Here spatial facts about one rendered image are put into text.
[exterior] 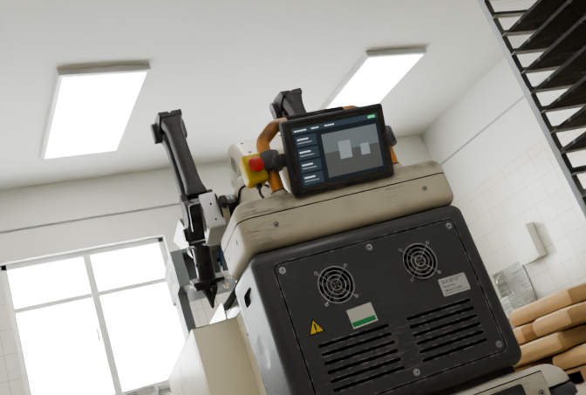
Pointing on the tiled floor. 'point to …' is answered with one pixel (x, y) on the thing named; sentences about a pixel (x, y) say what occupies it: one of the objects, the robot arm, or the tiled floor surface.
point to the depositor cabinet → (214, 363)
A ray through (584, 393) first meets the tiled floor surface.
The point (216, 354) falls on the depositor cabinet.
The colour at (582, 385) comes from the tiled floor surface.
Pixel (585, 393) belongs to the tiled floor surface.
